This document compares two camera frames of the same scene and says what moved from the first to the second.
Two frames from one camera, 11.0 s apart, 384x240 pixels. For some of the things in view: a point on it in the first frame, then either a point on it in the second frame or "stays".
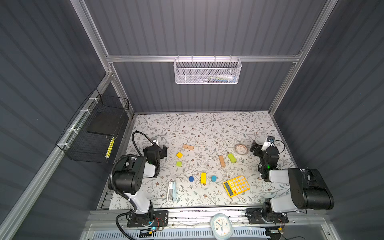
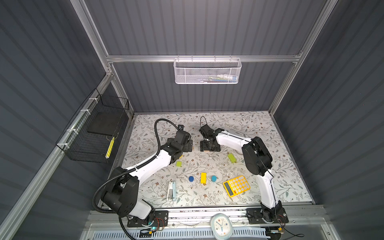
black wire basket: x=88 y=137 stays
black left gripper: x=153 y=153 -> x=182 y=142
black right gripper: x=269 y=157 -> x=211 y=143
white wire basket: x=207 y=70 stays
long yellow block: x=203 y=178 stays
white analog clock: x=221 y=226 stays
